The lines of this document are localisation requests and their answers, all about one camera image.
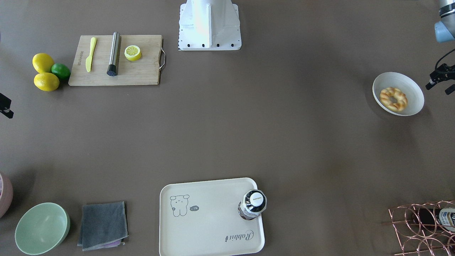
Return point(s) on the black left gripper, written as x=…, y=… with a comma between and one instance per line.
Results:
x=440, y=77

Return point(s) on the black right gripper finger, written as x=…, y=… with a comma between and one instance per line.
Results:
x=5, y=106

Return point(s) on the white plate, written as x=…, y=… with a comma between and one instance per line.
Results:
x=412, y=92

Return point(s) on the twisted ring donut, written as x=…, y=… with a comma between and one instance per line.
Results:
x=393, y=99

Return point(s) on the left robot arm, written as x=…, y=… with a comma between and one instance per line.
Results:
x=444, y=32

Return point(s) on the dark tea bottle on tray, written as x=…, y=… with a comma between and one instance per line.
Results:
x=252, y=204

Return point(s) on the cream rabbit tray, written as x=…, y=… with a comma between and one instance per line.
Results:
x=203, y=219

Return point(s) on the yellow lemon lower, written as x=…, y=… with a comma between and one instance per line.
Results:
x=47, y=82

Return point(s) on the yellow lemon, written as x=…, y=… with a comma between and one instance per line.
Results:
x=42, y=63
x=47, y=82

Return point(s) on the yellow lemon upper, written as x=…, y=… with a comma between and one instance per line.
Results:
x=42, y=63

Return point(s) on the green lime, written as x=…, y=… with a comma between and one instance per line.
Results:
x=61, y=71

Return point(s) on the pink bowl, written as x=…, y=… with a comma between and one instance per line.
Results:
x=6, y=194

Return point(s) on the yellow plastic knife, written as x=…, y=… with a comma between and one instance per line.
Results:
x=88, y=63

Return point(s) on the steel cylinder muddler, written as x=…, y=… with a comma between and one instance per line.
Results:
x=113, y=58

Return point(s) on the mint green bowl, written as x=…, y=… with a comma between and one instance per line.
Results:
x=42, y=228

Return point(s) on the bottle in rack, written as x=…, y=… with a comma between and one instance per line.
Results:
x=436, y=219

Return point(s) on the half lemon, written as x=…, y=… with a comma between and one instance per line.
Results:
x=132, y=53

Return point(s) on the wooden cutting board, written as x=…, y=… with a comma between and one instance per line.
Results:
x=145, y=71

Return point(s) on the grey folded cloth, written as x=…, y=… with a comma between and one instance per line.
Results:
x=102, y=226

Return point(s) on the copper wire bottle rack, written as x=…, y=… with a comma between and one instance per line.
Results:
x=413, y=239

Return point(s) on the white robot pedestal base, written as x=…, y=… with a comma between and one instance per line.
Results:
x=209, y=25

